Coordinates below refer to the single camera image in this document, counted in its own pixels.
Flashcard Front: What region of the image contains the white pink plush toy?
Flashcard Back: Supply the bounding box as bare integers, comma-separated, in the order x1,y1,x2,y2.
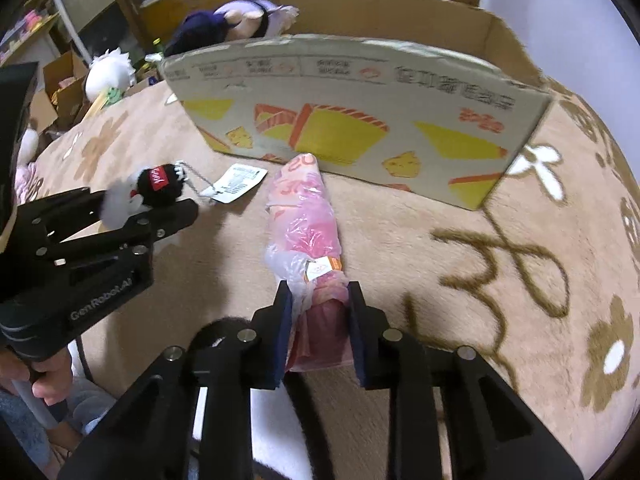
14,129,42,203

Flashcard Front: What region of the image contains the white fluffy plush toy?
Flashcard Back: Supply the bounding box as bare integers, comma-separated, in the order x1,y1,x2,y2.
84,46,137,102

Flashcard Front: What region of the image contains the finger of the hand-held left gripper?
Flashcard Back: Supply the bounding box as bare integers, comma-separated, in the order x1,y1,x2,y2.
14,186,108,246
37,197,199,271

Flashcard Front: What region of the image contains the pink towel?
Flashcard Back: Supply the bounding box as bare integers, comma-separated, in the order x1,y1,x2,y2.
263,151,352,375

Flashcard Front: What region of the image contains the purple navy plush doll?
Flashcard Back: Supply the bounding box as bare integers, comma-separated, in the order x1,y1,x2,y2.
164,0,302,57

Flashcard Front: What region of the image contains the person's left hand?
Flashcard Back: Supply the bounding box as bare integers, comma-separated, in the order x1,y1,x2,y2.
0,347,75,407

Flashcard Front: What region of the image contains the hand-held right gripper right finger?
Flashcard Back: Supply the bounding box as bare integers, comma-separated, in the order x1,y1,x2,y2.
347,281,585,480

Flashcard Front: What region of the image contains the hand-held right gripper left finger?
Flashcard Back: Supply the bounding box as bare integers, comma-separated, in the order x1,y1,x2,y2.
57,280,295,480

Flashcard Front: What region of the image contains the person's grey clothing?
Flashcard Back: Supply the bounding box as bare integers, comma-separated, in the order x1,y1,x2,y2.
0,340,118,476

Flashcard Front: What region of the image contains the brown cardboard box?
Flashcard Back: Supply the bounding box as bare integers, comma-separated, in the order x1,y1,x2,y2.
30,51,92,128

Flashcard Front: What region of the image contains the white plush keychain black hat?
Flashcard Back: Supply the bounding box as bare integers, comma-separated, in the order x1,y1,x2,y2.
100,159,269,228

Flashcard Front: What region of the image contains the printed cardboard box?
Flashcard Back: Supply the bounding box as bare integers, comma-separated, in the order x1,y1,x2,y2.
159,0,555,212

